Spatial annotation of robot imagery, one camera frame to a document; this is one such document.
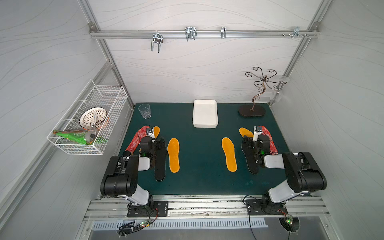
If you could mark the black insole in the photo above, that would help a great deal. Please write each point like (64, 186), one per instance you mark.
(160, 162)
(249, 149)

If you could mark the fuzzy yellow insole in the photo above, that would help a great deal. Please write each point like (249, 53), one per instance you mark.
(173, 151)
(229, 151)

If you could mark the white storage box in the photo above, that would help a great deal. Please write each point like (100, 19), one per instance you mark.
(205, 114)

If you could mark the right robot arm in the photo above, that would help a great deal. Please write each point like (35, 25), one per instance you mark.
(303, 174)

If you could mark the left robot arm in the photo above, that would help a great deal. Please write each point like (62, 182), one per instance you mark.
(121, 177)

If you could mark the right red insole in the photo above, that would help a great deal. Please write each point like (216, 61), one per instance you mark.
(268, 144)

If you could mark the red insole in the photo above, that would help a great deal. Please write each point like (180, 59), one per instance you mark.
(141, 133)
(268, 144)

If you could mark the left red insole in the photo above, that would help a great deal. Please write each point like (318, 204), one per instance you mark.
(141, 133)

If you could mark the left orange insole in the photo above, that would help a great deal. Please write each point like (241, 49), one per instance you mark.
(156, 131)

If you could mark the orange insole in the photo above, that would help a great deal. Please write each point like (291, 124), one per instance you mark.
(246, 133)
(156, 131)

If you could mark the right orange insole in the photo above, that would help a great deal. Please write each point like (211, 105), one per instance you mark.
(246, 133)

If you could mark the green table mat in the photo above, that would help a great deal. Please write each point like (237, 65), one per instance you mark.
(203, 169)

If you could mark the clear drinking glass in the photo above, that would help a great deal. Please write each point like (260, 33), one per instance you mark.
(145, 111)

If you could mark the dark metal jewelry stand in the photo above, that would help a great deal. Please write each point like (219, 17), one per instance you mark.
(262, 82)

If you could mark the white plastic strainer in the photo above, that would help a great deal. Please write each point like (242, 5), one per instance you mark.
(93, 118)

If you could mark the green plastic toy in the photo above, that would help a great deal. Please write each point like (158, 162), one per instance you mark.
(82, 137)

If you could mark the left metal hook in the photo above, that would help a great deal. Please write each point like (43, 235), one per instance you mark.
(157, 40)

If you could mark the small metal hook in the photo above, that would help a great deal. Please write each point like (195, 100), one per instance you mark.
(223, 32)

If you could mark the middle metal hook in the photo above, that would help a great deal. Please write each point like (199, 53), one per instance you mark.
(190, 33)

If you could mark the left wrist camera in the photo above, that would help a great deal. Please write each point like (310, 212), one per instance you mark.
(151, 133)

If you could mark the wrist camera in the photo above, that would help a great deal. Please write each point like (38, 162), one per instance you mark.
(151, 133)
(258, 130)

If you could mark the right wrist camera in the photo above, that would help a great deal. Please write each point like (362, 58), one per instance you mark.
(258, 130)

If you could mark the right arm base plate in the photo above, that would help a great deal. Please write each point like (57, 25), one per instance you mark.
(264, 208)

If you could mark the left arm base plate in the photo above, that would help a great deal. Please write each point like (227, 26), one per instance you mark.
(152, 209)

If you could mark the white wire basket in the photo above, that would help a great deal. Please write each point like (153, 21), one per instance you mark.
(111, 98)

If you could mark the right metal bracket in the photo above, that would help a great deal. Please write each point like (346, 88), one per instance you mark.
(295, 34)

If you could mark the horizontal aluminium rail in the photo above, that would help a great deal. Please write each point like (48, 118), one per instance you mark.
(201, 34)

